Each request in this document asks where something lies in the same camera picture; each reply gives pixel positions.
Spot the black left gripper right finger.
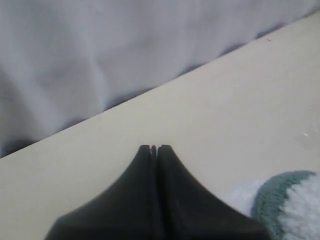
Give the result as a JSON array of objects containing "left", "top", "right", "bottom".
[{"left": 156, "top": 145, "right": 269, "bottom": 240}]

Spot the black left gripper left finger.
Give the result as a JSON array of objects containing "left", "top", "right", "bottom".
[{"left": 45, "top": 145, "right": 160, "bottom": 240}]

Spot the green fuzzy scarf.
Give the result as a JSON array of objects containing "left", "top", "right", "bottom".
[{"left": 251, "top": 170, "right": 318, "bottom": 240}]

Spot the white plush snowman toy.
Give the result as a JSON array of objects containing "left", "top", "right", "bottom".
[{"left": 224, "top": 172, "right": 320, "bottom": 240}]

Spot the white backdrop curtain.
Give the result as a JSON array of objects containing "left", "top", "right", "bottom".
[{"left": 0, "top": 0, "right": 320, "bottom": 157}]

